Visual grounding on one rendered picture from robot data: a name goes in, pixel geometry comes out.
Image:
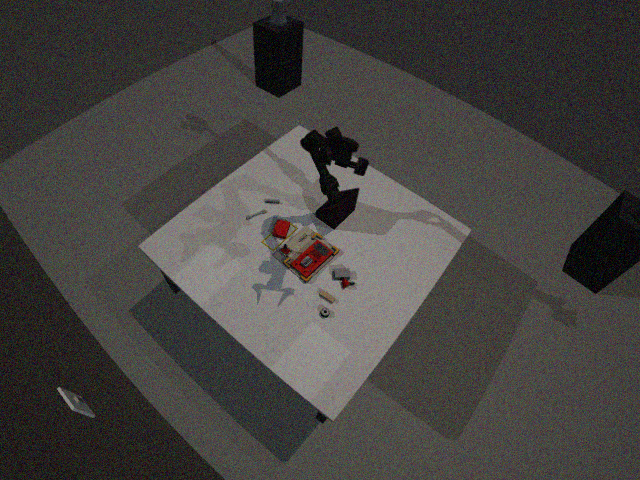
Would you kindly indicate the tan rectangular block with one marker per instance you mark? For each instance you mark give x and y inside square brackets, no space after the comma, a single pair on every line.
[327,296]

